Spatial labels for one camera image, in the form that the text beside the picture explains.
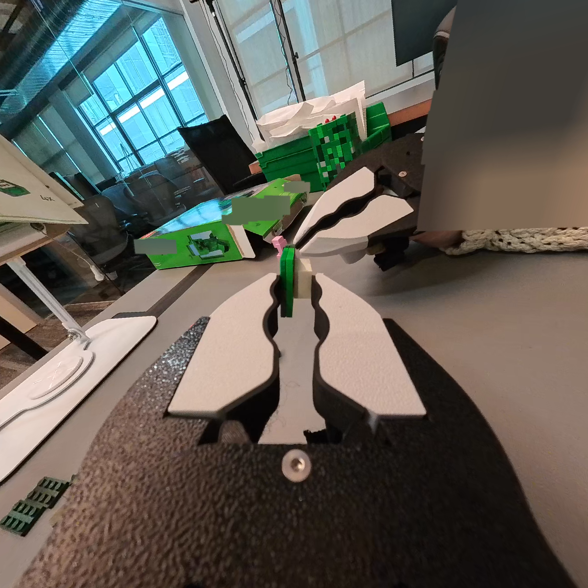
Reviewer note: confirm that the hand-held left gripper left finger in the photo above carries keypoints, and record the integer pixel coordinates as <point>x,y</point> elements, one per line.
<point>225,358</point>

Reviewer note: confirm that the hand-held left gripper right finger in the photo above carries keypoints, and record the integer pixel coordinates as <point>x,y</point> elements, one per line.
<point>367,363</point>

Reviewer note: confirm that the pile of dark green lego pieces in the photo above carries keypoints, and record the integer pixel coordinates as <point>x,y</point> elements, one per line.
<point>27,510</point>

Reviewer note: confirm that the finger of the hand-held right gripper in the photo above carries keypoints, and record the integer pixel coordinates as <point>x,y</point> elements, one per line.
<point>344,193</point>
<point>363,225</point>

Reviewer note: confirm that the green pixel-pattern creeper model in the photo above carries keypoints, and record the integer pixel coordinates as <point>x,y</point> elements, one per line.
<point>330,151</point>

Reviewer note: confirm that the person's right forearm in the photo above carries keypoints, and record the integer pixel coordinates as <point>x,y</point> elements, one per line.
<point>505,239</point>

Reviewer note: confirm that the green and white lego assembly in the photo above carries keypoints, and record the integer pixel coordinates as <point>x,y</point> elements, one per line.
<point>287,285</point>

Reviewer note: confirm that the pink lego pig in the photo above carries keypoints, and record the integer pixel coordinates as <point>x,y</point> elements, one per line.
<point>279,242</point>

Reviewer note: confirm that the black wall screen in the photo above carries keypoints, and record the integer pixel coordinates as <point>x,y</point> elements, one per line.
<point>413,32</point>

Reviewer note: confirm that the open instruction booklet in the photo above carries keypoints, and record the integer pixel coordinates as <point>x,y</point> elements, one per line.
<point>41,202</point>

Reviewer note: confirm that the green plastic crate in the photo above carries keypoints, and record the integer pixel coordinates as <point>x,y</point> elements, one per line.
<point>285,160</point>

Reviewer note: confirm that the black stand pole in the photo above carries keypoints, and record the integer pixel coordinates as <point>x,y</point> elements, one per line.
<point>291,50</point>
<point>236,73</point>

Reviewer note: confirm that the green lego set box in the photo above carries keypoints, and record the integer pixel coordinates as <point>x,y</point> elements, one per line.
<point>193,220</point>

